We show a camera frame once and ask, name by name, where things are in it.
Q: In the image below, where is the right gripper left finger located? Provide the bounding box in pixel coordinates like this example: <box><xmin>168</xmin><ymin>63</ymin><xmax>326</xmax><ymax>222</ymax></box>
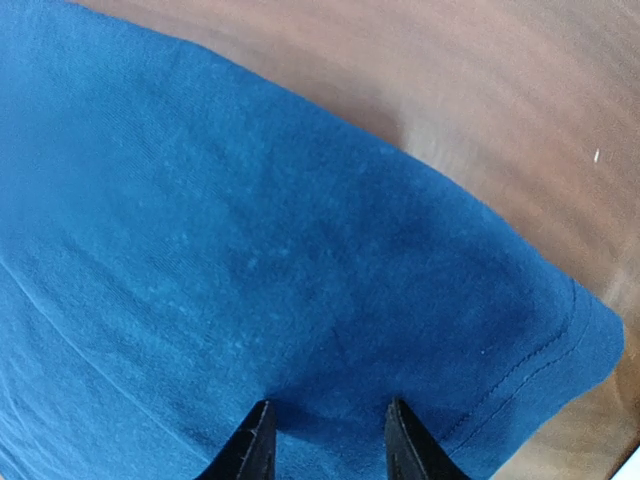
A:
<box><xmin>196</xmin><ymin>400</ymin><xmax>276</xmax><ymax>480</ymax></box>

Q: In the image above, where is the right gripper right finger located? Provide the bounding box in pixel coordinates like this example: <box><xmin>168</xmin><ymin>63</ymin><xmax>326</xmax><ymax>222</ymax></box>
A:
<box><xmin>384</xmin><ymin>397</ymin><xmax>468</xmax><ymax>480</ymax></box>

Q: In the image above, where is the navy blue garment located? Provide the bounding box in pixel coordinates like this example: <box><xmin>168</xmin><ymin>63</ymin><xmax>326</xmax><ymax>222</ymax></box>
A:
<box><xmin>1</xmin><ymin>1</ymin><xmax>625</xmax><ymax>479</ymax></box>

